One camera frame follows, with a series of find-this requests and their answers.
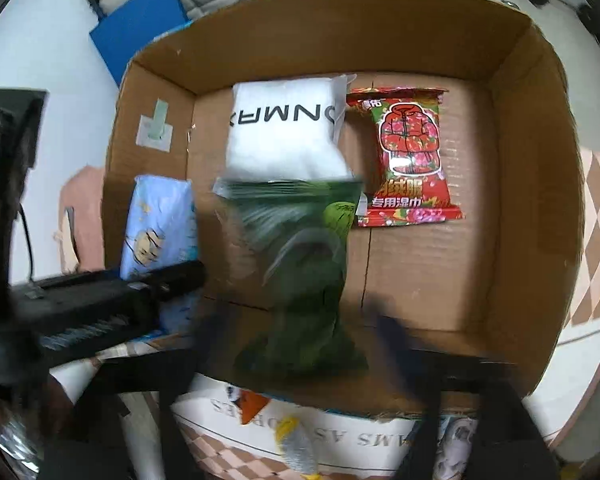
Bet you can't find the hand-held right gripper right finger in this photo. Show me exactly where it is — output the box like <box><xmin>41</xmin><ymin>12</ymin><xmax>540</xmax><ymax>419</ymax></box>
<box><xmin>369</xmin><ymin>304</ymin><xmax>562</xmax><ymax>480</ymax></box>

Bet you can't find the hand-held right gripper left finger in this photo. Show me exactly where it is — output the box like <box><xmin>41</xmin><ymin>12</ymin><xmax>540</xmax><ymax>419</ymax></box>
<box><xmin>82</xmin><ymin>304</ymin><xmax>242</xmax><ymax>480</ymax></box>

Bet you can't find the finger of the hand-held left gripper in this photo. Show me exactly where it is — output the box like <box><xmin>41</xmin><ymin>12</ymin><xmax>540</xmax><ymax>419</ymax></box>
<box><xmin>129</xmin><ymin>259</ymin><xmax>208</xmax><ymax>305</ymax></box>

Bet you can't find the brown cardboard box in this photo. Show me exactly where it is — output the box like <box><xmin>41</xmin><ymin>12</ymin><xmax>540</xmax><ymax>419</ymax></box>
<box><xmin>100</xmin><ymin>0</ymin><xmax>587</xmax><ymax>418</ymax></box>

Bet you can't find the green plastic packet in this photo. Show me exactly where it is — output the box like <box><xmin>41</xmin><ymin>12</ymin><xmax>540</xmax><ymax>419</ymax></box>
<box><xmin>212</xmin><ymin>175</ymin><xmax>371</xmax><ymax>377</ymax></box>

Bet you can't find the white soft packet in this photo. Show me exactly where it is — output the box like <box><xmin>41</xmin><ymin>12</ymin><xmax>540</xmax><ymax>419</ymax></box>
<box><xmin>225</xmin><ymin>74</ymin><xmax>359</xmax><ymax>184</ymax></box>

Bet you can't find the light blue tissue packet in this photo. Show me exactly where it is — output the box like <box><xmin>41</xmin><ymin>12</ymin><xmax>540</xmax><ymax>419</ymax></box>
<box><xmin>119</xmin><ymin>175</ymin><xmax>202</xmax><ymax>335</ymax></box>

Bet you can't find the peach cloth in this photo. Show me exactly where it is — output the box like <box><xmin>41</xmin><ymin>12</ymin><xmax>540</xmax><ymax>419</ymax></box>
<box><xmin>54</xmin><ymin>165</ymin><xmax>107</xmax><ymax>273</ymax></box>

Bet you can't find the red floral wipes packet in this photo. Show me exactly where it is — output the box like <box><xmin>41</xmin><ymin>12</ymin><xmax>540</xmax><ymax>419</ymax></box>
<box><xmin>346</xmin><ymin>86</ymin><xmax>465</xmax><ymax>229</ymax></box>

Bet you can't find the blue flat board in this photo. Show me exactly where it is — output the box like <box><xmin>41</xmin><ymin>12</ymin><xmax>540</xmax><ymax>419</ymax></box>
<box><xmin>89</xmin><ymin>0</ymin><xmax>194</xmax><ymax>89</ymax></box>

